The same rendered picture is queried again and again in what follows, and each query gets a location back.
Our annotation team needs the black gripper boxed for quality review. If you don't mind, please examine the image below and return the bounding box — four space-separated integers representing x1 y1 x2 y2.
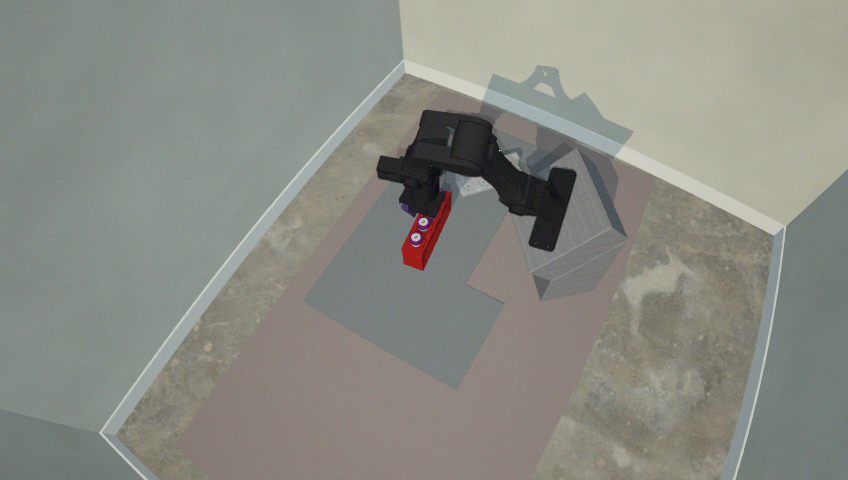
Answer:
399 185 445 223

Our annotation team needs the grey flat mat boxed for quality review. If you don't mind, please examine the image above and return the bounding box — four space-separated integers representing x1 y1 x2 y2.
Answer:
303 128 561 390

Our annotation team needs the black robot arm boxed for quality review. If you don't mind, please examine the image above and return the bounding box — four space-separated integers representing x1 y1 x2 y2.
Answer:
376 110 577 252

